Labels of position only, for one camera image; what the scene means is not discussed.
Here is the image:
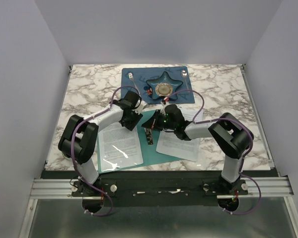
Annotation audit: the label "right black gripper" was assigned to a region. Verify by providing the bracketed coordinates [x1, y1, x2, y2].
[142, 110, 176, 132]

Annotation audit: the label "metal folder clip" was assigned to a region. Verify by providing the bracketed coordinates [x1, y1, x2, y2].
[145, 128, 153, 145]

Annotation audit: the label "printed paper sheets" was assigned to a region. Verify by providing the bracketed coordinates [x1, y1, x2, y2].
[156, 109, 200, 162]

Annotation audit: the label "teal plastic folder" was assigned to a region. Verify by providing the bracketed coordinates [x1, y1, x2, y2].
[96, 110, 181, 173]

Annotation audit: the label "single printed paper sheet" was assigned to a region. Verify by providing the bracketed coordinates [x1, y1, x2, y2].
[97, 122, 144, 173]

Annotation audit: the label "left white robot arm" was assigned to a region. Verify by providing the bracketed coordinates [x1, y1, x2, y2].
[58, 91, 143, 196]

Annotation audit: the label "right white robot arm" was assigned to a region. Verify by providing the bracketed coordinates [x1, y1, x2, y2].
[142, 104, 254, 194]

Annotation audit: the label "blue placemat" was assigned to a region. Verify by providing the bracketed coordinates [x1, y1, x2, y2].
[121, 66, 195, 105]

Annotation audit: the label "silver fork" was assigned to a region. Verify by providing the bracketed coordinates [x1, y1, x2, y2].
[128, 72, 141, 95]

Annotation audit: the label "blue star-shaped dish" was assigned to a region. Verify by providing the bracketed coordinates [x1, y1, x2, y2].
[146, 71, 183, 100]

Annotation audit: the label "silver spoon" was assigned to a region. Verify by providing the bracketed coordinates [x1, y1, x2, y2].
[181, 70, 190, 90]

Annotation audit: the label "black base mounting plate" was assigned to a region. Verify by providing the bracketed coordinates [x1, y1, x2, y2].
[45, 170, 279, 210]

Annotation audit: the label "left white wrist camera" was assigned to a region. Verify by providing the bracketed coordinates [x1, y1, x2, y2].
[135, 101, 148, 114]

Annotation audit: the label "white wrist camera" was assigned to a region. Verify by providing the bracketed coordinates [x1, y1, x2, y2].
[135, 101, 148, 114]
[161, 97, 170, 107]

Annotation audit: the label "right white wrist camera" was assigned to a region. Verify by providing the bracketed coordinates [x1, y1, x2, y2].
[161, 97, 170, 107]

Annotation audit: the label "aluminium frame rail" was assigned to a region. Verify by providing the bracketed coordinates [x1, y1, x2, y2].
[19, 177, 298, 238]

